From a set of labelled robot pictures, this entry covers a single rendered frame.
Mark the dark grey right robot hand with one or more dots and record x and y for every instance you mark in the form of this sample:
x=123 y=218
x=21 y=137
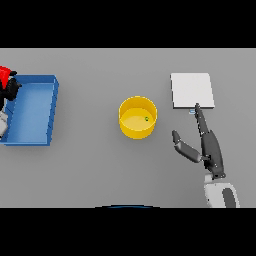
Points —
x=211 y=146

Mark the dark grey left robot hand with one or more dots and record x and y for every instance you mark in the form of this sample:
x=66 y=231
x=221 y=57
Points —
x=10 y=88

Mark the red beaker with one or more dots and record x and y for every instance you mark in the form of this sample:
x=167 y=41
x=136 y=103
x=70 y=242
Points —
x=4 y=75

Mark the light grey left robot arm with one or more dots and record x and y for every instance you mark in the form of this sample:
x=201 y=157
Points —
x=2 y=124

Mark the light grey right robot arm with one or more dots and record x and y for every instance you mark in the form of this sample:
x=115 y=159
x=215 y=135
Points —
x=220 y=196

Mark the pale square measuring scale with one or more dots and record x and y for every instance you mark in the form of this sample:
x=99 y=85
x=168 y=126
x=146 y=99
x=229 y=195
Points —
x=192 y=90

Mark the yellow bowl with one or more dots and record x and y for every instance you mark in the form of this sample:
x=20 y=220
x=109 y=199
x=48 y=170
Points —
x=137 y=121

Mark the blue tray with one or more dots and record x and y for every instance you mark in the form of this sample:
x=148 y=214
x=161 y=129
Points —
x=31 y=111

